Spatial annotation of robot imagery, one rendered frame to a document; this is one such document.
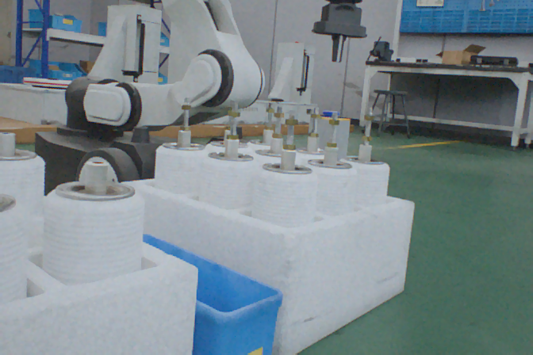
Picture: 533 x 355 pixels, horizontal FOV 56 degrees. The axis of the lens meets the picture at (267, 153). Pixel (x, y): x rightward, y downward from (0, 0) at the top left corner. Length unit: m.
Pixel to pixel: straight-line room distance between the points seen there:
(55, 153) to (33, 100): 1.41
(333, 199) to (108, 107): 0.87
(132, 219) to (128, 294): 0.07
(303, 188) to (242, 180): 0.12
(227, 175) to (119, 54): 2.53
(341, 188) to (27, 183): 0.46
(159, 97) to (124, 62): 1.88
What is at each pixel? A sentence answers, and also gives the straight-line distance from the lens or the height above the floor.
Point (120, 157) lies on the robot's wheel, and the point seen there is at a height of 0.19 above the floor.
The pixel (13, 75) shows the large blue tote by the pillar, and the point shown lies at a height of 0.28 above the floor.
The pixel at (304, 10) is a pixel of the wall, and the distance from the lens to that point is 7.02.
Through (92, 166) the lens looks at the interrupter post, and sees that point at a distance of 0.52.
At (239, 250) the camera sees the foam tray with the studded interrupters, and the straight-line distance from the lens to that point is 0.74.
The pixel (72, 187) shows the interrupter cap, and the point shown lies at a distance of 0.54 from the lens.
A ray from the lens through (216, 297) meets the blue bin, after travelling 0.73.
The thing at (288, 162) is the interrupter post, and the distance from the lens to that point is 0.75.
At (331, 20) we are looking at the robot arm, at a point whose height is 0.53.
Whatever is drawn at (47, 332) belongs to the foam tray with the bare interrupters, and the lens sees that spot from 0.47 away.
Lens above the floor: 0.37
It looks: 7 degrees down
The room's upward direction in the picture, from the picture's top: 5 degrees clockwise
